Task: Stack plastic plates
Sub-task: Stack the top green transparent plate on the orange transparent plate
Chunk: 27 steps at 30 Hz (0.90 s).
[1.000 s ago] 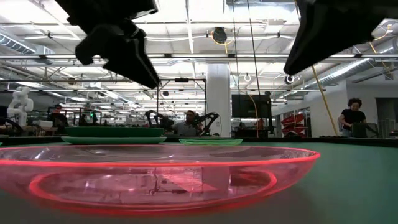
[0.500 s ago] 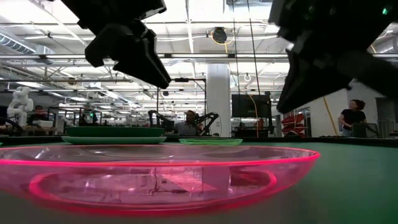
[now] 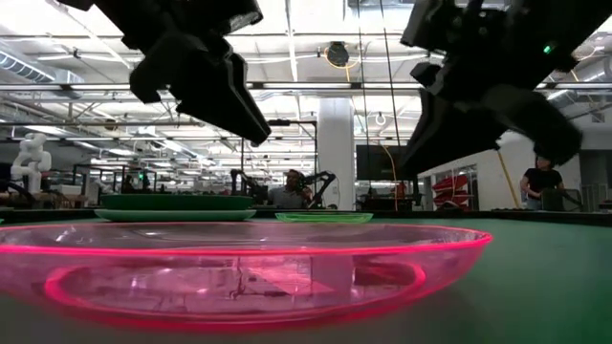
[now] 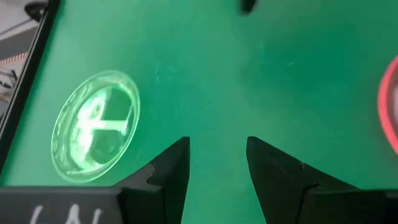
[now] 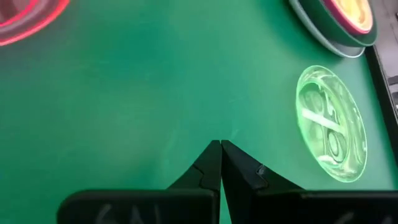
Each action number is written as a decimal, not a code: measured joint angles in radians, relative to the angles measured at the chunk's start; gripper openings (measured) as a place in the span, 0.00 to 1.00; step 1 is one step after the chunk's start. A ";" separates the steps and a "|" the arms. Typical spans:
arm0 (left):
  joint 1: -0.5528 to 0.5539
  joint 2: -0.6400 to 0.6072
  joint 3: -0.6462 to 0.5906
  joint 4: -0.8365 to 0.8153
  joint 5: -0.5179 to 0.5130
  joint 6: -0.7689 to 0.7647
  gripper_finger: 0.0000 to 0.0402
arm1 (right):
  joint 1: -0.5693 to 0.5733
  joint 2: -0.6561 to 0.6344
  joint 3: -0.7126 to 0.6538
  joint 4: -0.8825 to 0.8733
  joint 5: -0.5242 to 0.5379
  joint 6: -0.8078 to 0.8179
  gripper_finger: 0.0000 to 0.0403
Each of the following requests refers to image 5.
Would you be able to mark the pink opaque plate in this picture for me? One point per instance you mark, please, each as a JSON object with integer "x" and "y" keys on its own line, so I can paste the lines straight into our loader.
{"x": 343, "y": 22}

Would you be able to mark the cream plastic plate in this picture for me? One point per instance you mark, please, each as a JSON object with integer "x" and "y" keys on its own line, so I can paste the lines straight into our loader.
{"x": 357, "y": 12}

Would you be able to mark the dark green large plate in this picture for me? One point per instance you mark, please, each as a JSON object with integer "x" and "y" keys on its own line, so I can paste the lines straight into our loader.
{"x": 326, "y": 21}

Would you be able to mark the black metal table frame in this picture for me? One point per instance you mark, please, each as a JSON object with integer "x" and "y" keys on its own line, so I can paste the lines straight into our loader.
{"x": 385, "y": 93}

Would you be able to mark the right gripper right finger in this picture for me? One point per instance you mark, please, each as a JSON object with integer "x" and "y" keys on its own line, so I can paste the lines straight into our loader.
{"x": 280, "y": 207}

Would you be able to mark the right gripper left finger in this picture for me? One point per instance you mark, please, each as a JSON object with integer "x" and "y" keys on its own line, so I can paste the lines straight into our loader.
{"x": 155, "y": 207}

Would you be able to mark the pink transparent small plate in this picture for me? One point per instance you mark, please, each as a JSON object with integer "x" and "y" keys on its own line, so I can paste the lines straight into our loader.
{"x": 18, "y": 28}

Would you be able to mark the light blue large plate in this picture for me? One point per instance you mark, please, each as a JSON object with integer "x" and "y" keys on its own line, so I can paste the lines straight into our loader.
{"x": 351, "y": 53}

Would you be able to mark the green transparent small plate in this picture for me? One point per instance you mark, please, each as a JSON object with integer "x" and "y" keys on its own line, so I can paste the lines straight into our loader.
{"x": 342, "y": 149}

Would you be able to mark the green table mat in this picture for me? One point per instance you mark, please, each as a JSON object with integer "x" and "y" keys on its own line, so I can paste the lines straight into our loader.
{"x": 124, "y": 93}

